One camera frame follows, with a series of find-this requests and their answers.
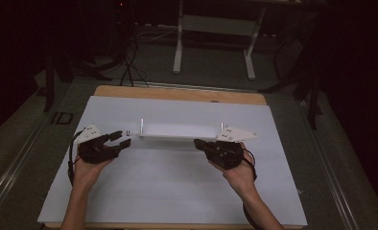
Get metal floor rail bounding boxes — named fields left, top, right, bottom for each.
left=0, top=104, right=52, bottom=221
left=295, top=99, right=360, bottom=230

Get white table board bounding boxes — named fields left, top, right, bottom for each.
left=36, top=95, right=308, bottom=226

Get person's left hand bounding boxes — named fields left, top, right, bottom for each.
left=71, top=154, right=114, bottom=194

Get wooden table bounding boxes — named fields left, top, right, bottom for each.
left=44, top=84, right=307, bottom=230

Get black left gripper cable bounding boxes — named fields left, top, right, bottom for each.
left=67, top=129, right=84, bottom=187

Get black floor plate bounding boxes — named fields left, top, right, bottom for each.
left=50, top=111, right=75, bottom=126

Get person's right hand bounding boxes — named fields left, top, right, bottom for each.
left=208, top=142, right=258, bottom=197

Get white floor cable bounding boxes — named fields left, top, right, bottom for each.
left=134, top=29, right=179, bottom=45

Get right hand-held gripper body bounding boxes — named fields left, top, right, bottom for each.
left=205, top=126, right=259, bottom=171

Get clear acrylic photo frame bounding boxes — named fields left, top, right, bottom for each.
left=137, top=118, right=226, bottom=144

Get black floor cables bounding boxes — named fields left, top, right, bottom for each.
left=118, top=37, right=151, bottom=88

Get white metal desk frame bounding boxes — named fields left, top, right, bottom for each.
left=172, top=0, right=269, bottom=81

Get dark metal stand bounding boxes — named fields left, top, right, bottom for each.
left=42, top=44, right=121, bottom=113
left=257, top=12, right=326, bottom=131

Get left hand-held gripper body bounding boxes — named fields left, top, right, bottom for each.
left=75, top=124, right=122, bottom=165

